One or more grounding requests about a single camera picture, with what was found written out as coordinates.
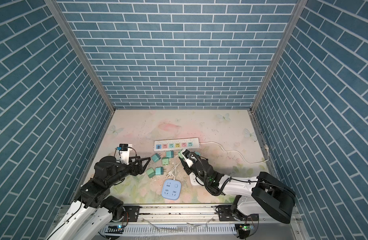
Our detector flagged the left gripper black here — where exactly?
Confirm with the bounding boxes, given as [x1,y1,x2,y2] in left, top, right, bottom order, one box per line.
[106,155,152,189]

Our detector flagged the green plug adapter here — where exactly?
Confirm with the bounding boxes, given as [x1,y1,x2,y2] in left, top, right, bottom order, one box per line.
[178,149,188,160]
[146,168,156,179]
[162,157,170,166]

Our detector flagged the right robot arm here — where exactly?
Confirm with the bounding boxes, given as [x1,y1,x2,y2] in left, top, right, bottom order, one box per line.
[179,151,296,224]

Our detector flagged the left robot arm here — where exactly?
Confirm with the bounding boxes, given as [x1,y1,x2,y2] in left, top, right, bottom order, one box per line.
[47,156,151,240]

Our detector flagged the teal plug adapter top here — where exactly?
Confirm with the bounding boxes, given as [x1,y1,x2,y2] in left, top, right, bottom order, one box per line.
[166,150,175,159]

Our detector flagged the white square power socket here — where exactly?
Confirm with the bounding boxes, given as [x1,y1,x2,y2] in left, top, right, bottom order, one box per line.
[189,173,203,186]

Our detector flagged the white long power strip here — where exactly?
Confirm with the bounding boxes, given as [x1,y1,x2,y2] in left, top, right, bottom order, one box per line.
[153,138,200,152]

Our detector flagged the blue square power socket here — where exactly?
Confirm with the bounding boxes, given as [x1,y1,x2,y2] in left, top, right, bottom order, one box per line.
[162,179,182,201]

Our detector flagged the white bundled cable with plug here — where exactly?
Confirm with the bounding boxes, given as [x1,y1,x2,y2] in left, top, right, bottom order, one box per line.
[166,154,182,181]

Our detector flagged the white power strip cable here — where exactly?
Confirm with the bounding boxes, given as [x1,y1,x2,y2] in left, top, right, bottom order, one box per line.
[198,141,270,165]

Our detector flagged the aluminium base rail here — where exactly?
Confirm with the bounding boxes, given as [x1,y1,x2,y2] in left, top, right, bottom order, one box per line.
[52,203,304,238]

